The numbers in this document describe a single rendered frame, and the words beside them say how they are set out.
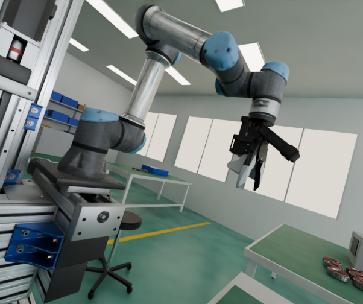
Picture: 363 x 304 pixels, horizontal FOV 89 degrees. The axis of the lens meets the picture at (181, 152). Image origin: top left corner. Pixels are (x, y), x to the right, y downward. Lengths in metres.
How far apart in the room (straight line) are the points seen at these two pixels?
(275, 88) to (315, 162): 4.05
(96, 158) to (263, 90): 0.54
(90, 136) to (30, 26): 0.33
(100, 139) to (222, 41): 0.46
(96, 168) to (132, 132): 0.19
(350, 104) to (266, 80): 4.40
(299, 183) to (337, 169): 0.68
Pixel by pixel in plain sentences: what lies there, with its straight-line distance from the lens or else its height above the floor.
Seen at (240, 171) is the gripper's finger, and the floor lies 1.19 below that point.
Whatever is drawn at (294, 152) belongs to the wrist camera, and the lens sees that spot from 0.50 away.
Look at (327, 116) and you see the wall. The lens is 4.83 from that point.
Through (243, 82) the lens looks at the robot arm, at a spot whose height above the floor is 1.44.
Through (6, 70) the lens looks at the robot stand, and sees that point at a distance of 0.70.
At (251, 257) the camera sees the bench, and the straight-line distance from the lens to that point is 1.45.
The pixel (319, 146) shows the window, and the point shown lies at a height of 2.26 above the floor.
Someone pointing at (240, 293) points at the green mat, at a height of 0.75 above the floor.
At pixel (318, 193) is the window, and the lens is 4.51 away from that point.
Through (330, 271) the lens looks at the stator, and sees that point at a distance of 1.72.
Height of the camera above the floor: 1.17
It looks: 3 degrees up
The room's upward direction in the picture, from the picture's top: 17 degrees clockwise
